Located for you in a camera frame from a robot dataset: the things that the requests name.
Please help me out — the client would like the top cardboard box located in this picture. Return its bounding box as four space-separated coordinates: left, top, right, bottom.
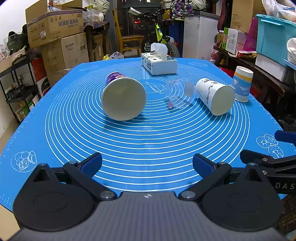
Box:
26 1 84 49

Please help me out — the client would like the purple paper cup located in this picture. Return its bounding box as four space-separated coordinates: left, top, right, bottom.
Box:
101 72 147 121

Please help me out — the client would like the blue yellow paper cup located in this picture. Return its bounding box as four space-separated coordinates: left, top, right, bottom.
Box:
231 66 253 102

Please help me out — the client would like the dark wooden side table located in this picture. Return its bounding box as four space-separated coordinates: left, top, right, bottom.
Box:
213 46 295 109

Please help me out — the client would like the teal plastic storage bin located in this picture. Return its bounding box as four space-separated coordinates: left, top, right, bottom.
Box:
256 14 296 66

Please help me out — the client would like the white tissue box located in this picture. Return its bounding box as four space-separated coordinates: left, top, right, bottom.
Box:
142 43 178 75

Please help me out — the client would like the black metal shelf rack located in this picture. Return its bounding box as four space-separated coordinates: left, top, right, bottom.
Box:
1 54 41 125

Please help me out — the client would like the lower cardboard box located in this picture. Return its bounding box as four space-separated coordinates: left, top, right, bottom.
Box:
41 33 89 86

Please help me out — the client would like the black bicycle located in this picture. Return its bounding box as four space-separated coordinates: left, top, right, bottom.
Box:
127 7 180 58

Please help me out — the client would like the blue silicone baking mat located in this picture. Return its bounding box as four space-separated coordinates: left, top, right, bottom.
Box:
1 58 295 209

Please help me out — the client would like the green white carton box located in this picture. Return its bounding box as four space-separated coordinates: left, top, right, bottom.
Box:
221 28 247 56

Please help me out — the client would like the white chest freezer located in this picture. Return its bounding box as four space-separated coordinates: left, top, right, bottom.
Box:
182 11 219 60

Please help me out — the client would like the white printed paper cup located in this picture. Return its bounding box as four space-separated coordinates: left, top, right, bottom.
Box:
195 78 235 116

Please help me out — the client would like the clear plastic cup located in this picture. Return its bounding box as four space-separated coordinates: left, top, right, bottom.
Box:
164 78 195 109

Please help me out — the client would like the yellow wooden chair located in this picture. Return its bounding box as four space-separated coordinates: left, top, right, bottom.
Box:
112 9 144 57

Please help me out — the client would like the tall brown cardboard box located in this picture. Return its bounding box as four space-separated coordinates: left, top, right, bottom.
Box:
230 0 266 33

